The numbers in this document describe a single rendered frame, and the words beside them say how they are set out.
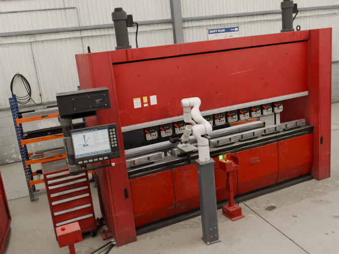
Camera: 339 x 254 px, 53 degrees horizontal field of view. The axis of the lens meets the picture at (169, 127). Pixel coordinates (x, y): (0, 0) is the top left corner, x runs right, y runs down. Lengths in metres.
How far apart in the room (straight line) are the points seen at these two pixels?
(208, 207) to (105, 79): 1.83
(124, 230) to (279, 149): 2.50
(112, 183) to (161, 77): 1.39
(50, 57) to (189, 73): 4.56
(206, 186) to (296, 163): 2.07
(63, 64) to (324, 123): 5.63
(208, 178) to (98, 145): 1.27
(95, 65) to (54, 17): 4.65
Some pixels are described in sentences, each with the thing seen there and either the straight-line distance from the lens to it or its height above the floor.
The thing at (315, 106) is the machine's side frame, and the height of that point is 1.18.
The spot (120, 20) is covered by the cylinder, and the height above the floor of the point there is 2.62.
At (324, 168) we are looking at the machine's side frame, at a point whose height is 0.18.
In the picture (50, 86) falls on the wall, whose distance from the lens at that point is 8.34.
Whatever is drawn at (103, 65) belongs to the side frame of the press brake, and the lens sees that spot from 3.79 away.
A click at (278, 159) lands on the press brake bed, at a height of 0.49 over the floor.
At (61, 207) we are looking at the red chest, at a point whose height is 0.53.
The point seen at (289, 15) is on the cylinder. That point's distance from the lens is 5.41.
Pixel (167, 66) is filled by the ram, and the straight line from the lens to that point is 4.25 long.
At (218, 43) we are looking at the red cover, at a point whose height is 2.25.
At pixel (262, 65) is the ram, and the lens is 5.01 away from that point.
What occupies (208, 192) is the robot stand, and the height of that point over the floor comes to 0.65.
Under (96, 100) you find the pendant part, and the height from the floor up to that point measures 1.86.
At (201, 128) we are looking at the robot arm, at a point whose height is 1.39.
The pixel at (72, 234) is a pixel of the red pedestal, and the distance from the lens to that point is 3.28.
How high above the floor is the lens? 2.32
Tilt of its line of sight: 14 degrees down
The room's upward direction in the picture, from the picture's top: 6 degrees counter-clockwise
